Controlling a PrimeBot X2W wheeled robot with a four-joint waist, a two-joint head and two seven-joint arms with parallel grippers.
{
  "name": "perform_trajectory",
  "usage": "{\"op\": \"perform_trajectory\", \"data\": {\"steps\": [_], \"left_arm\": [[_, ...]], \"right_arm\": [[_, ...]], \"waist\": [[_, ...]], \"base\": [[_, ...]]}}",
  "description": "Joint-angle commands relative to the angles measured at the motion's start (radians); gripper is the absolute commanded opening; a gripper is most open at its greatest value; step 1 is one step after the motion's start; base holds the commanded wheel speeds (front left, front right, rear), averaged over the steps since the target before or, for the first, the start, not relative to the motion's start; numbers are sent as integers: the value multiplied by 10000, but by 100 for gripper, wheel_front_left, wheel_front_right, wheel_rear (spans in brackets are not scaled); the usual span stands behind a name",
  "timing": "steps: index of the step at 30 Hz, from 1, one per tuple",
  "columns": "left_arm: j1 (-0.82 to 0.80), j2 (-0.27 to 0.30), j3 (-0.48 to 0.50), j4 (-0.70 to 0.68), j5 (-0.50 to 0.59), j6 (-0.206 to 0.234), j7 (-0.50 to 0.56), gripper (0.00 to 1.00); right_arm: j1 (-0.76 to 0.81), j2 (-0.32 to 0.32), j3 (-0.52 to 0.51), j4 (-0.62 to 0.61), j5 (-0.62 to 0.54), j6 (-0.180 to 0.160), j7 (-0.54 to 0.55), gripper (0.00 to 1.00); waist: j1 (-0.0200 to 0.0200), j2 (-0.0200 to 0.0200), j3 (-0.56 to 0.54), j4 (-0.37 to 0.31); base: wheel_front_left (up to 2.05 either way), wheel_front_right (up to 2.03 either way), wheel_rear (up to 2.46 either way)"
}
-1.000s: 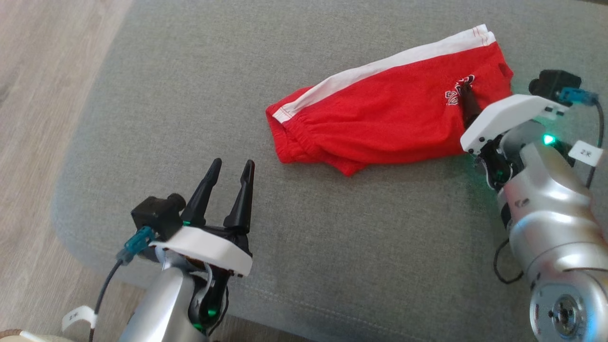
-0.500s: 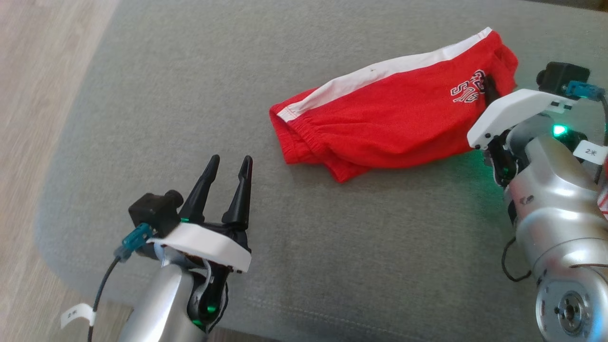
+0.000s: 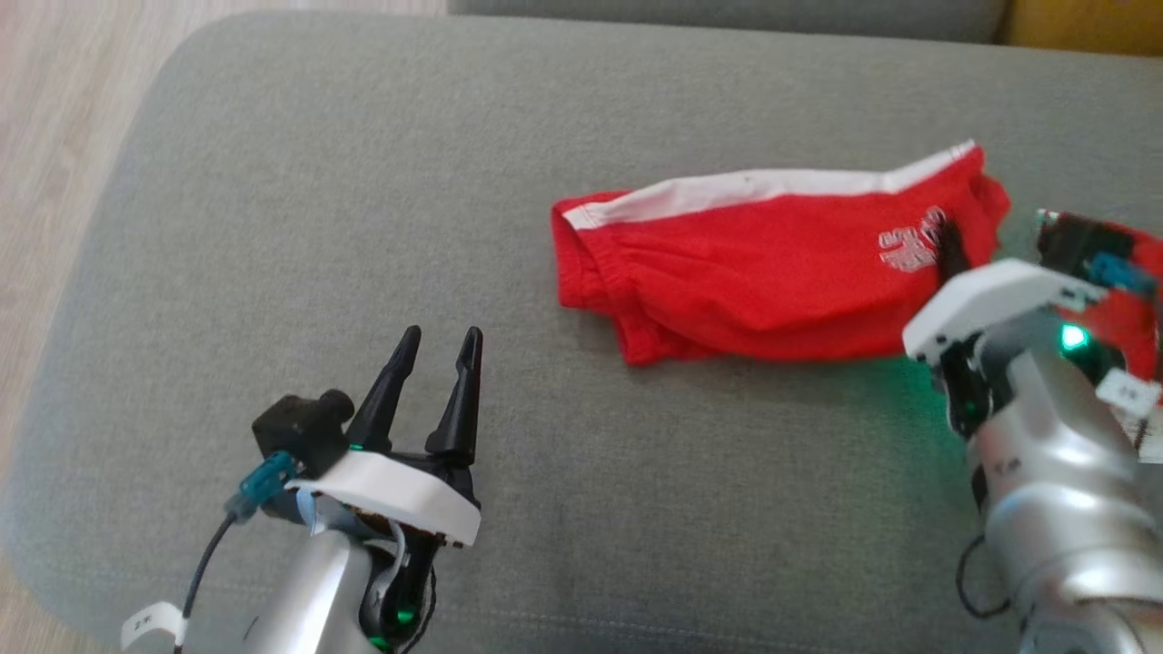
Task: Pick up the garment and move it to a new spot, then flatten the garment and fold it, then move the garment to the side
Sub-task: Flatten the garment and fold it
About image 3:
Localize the grey fabric sofa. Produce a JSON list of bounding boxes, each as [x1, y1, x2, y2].
[[0, 9, 1163, 654]]

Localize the black cable blue plug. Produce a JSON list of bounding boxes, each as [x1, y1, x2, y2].
[[177, 451, 303, 654], [1086, 253, 1160, 296]]

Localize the red white basketball jersey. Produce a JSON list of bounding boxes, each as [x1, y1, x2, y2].
[[1077, 223, 1163, 448]]

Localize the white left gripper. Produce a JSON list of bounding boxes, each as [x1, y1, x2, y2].
[[286, 325, 484, 639]]

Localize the white cable label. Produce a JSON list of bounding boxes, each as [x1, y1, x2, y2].
[[1096, 370, 1163, 420], [121, 600, 188, 651]]

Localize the yellow sofa cushion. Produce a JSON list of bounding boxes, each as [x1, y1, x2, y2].
[[998, 0, 1163, 58]]

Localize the red Bulls 23 shorts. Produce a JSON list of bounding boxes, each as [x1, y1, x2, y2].
[[552, 139, 1012, 367]]

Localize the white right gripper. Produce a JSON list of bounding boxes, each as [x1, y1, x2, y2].
[[902, 209, 1109, 438]]

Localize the grey sofa back cushion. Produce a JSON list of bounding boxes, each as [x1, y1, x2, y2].
[[447, 0, 1011, 45]]

